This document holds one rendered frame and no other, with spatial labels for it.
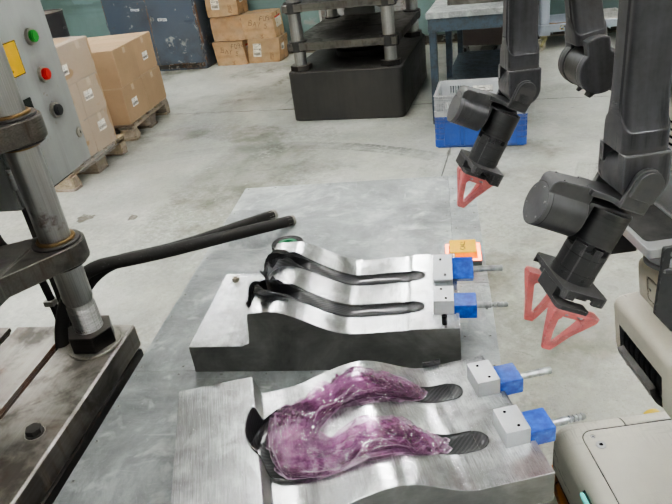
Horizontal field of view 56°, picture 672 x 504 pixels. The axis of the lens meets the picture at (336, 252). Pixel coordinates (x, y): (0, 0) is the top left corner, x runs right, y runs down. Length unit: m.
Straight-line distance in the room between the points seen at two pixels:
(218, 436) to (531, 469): 0.43
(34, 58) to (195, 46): 6.51
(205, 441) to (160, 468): 0.17
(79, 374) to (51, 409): 0.10
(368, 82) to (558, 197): 4.36
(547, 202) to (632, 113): 0.14
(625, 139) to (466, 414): 0.46
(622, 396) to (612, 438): 0.56
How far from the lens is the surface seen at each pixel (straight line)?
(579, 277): 0.88
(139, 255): 1.46
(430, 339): 1.13
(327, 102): 5.26
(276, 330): 1.15
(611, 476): 1.73
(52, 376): 1.43
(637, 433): 1.85
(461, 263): 1.24
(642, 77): 0.81
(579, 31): 1.23
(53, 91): 1.60
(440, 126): 4.40
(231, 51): 7.96
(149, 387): 1.27
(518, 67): 1.20
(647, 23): 0.79
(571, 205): 0.83
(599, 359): 2.51
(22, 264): 1.31
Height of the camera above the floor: 1.55
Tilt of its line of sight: 29 degrees down
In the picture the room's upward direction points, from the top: 8 degrees counter-clockwise
